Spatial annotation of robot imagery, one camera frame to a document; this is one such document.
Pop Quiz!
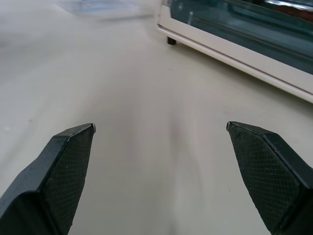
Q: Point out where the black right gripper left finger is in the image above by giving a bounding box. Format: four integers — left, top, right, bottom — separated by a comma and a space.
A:
0, 123, 96, 235

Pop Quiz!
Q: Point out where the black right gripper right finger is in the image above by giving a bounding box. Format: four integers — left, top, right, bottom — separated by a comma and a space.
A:
226, 121, 313, 235

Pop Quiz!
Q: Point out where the white toaster oven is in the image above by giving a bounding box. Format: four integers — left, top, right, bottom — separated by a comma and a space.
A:
156, 0, 313, 103

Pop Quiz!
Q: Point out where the glass oven door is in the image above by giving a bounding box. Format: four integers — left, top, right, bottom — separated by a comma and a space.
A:
167, 0, 313, 74

